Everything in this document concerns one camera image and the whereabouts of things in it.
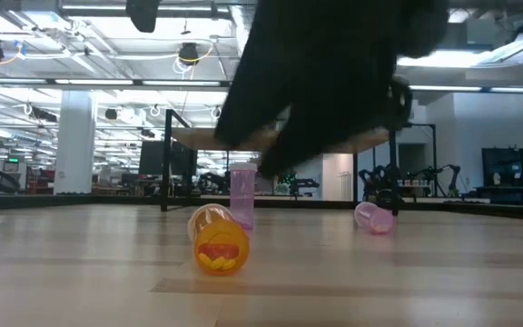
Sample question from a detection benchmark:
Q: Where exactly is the black equipment rack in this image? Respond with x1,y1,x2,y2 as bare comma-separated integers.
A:
481,144,523,206

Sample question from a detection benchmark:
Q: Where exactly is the white building column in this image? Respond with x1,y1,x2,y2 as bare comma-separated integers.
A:
53,89,97,195

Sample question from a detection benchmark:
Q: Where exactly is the pink pill bottle white cap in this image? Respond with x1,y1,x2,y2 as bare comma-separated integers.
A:
354,202,397,235
229,162,258,231

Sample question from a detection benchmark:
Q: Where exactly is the wooden shelf black metal frame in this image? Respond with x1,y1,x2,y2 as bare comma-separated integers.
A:
160,108,401,217

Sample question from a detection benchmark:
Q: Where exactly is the black background rig frame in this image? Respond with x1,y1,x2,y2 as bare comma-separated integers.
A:
400,121,438,197

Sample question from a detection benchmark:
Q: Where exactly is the orange bottle with visible pills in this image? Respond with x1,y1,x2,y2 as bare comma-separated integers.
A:
186,203,251,277

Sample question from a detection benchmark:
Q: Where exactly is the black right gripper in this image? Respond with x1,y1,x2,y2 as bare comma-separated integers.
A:
214,0,413,181

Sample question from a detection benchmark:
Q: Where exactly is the black monitor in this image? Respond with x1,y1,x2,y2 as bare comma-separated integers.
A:
138,140,198,197

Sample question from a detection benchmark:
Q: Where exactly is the black aluminium table frame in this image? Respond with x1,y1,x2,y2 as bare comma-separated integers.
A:
0,193,523,219

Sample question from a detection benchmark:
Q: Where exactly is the overhead LED light bar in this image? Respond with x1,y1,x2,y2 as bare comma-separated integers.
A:
0,77,523,94

